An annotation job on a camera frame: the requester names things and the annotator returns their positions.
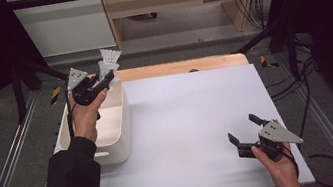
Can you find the wooden desk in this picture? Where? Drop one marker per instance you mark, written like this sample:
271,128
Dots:
156,2

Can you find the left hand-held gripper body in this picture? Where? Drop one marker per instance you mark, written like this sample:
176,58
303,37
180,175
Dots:
80,87

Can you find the white cabinet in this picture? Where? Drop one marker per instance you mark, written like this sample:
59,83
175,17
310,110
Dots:
66,28

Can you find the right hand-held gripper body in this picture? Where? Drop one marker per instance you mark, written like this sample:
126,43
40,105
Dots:
276,138

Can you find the black metal stand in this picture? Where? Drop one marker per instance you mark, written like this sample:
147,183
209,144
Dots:
293,53
19,96

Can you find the person's right hand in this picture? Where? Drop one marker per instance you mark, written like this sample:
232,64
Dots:
283,169

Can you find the translucent white shuttlecock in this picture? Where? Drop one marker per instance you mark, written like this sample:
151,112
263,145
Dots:
110,55

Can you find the white plastic basket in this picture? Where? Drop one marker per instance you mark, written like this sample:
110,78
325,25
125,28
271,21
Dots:
115,122

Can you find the wooden table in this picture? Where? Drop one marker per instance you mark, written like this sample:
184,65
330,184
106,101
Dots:
167,69

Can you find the yellow and black tape marker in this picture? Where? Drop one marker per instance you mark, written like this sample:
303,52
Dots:
266,62
55,95

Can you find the person's left hand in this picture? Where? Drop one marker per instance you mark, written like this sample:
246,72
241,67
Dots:
84,120

